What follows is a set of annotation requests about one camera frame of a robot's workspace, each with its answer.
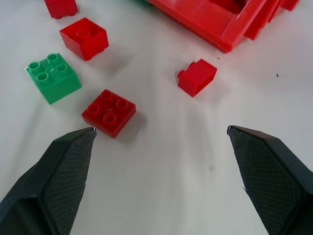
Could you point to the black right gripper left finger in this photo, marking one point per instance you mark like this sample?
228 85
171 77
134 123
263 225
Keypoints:
56 176

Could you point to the green square building block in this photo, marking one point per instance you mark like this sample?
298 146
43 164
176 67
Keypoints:
54 77

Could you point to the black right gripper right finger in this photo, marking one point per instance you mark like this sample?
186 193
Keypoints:
269 176

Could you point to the red square building block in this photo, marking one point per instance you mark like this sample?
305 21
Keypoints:
85 38
110 113
196 77
61 7
290 4

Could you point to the red plastic bin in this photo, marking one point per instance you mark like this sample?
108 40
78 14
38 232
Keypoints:
217 19

